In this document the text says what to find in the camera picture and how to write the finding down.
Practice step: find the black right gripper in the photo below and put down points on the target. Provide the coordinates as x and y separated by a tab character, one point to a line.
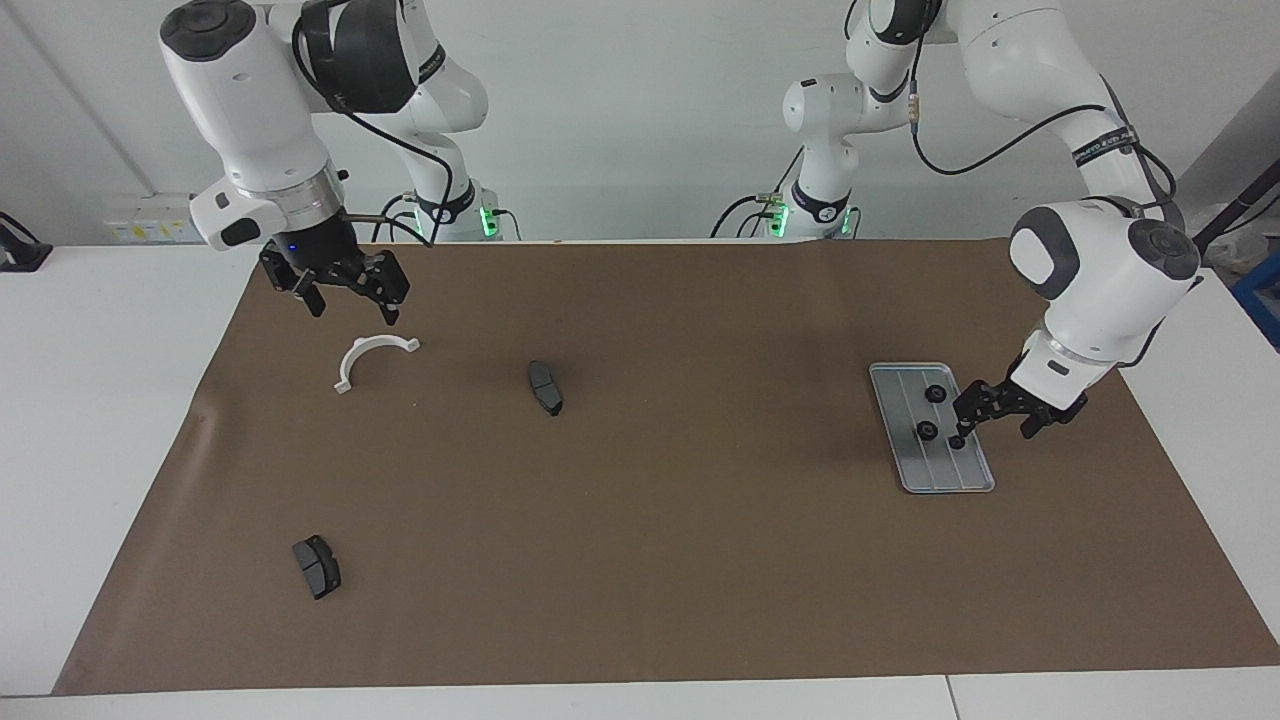
322	248

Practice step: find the blue plastic crate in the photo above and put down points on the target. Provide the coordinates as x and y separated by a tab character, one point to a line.
1262	295

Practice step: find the brown paper table mat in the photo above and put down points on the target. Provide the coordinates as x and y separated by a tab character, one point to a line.
700	580

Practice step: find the dark grey brake pad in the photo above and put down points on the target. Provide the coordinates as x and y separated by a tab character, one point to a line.
318	568
545	388

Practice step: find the white wall socket box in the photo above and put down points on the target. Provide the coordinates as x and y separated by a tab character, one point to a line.
140	230

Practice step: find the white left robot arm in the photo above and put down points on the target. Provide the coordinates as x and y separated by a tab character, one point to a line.
1100	290

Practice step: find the clear plastic bag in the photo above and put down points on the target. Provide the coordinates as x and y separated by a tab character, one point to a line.
1240	255

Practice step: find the black tripod stand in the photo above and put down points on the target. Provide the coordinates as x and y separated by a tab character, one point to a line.
1240	205

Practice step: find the silver metal tray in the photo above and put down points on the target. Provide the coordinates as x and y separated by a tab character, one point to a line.
945	475

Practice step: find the white curved plastic bracket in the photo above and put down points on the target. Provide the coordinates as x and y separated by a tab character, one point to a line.
375	343

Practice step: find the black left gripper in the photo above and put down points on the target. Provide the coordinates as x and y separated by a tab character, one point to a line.
1015	400

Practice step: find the black clamp mount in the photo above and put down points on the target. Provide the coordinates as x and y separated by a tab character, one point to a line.
20	255

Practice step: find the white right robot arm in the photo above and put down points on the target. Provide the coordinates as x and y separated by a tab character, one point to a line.
250	100

